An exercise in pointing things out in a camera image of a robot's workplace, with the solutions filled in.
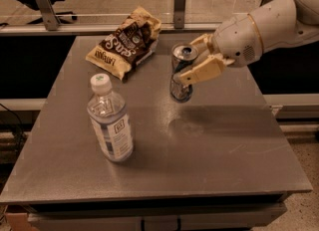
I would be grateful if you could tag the left metal bracket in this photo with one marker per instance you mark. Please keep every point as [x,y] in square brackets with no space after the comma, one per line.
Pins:
[50,19]

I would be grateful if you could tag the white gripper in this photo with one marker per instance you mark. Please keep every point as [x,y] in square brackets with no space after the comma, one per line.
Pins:
[236,41]

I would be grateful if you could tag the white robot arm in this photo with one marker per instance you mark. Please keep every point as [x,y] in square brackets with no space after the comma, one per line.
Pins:
[283,24]

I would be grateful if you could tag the brown yellow chip bag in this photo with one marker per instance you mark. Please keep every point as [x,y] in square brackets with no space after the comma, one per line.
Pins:
[133,41]

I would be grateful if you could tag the middle metal bracket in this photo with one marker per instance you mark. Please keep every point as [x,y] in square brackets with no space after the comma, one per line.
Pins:
[178,13]

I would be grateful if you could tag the clear blue plastic bottle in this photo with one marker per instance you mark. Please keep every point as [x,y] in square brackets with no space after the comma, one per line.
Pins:
[110,120]

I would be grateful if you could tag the blue silver redbull can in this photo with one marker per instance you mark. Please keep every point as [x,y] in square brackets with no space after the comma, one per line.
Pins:
[182,57]

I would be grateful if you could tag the cardboard box under table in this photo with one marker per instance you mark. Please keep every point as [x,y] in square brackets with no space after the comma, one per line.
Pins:
[17,217]

